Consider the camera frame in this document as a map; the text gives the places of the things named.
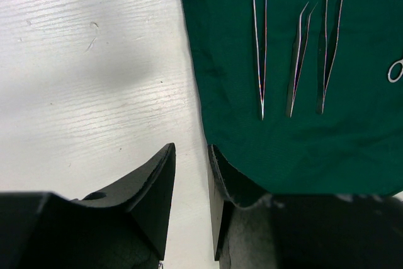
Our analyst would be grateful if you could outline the curved tip steel tweezers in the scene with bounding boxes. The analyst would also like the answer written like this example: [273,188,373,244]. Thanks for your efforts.
[286,2,317,117]

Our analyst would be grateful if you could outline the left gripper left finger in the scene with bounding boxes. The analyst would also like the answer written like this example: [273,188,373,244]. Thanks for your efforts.
[1,143,176,268]

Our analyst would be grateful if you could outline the steel surgical scissors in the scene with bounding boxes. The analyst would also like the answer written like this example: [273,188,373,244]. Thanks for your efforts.
[387,59,403,83]

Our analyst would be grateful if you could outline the dark green surgical cloth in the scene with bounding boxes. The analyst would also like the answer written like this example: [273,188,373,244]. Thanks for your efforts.
[182,0,402,195]

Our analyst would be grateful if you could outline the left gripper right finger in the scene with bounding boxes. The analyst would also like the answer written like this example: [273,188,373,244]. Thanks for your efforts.
[208,145,402,268]

